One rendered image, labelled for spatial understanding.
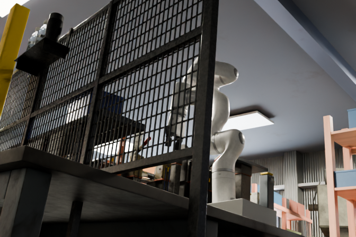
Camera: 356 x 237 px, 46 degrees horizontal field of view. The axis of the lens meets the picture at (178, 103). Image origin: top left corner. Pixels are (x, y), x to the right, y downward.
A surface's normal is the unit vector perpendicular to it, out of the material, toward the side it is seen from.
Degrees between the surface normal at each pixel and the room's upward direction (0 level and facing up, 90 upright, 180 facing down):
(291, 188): 90
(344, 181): 90
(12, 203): 90
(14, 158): 90
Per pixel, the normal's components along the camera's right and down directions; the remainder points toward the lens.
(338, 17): -0.09, 0.91
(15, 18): 0.68, -0.24
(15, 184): -0.65, -0.36
